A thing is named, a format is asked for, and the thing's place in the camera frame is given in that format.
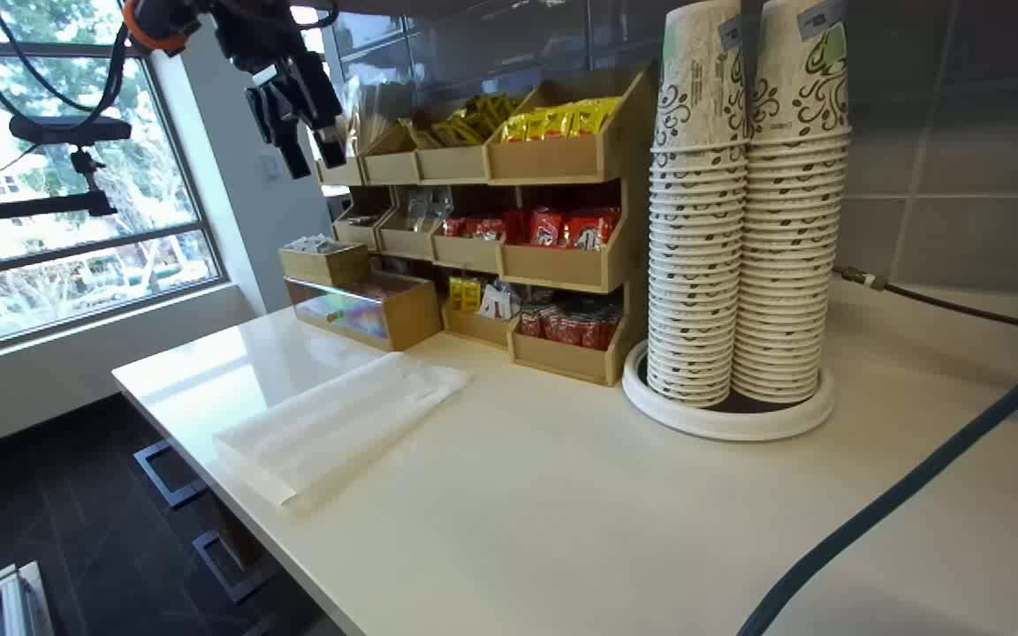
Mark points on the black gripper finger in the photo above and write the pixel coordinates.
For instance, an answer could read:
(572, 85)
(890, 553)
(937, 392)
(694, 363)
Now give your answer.
(329, 140)
(290, 151)

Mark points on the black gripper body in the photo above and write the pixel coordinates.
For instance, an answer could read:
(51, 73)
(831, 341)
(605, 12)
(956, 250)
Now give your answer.
(295, 92)

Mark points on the bamboo shelf bin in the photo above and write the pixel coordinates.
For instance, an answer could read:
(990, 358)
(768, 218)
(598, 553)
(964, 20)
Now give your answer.
(315, 266)
(360, 231)
(565, 266)
(455, 163)
(391, 163)
(480, 326)
(403, 240)
(467, 251)
(565, 353)
(568, 157)

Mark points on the silver sachet pile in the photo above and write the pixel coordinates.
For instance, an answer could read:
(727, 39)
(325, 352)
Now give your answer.
(320, 244)

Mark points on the clear grey sachet pile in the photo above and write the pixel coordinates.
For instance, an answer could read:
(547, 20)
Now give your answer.
(421, 211)

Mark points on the yellow sachet pile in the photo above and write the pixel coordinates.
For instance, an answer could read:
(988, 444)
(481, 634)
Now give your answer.
(467, 125)
(565, 118)

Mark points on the red sachet pile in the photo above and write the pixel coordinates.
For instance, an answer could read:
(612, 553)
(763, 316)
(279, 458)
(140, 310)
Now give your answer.
(573, 227)
(487, 227)
(568, 326)

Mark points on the white sachet pile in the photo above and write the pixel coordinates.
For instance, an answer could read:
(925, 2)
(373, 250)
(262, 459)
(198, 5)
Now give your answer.
(499, 302)

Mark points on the colourful tea bags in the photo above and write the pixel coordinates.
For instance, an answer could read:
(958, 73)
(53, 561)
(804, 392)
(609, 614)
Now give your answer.
(343, 316)

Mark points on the bamboo tea box clear lid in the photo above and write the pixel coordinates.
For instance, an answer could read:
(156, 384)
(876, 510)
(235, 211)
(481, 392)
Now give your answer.
(407, 312)

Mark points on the small yellow packet pile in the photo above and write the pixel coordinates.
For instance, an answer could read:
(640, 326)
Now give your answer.
(464, 293)

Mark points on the printed paper cup stack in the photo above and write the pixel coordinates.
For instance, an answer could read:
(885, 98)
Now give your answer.
(792, 233)
(694, 233)

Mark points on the white round cup holder base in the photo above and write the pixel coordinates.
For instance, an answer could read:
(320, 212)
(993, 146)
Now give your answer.
(722, 422)

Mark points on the black camera stand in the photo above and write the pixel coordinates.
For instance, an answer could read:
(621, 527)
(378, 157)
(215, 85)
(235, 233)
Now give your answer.
(67, 127)

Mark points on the grey window frame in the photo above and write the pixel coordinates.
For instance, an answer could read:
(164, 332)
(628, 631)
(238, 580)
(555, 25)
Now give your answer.
(60, 251)

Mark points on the grey metal floor frame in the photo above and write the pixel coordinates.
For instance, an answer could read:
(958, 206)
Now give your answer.
(215, 568)
(155, 476)

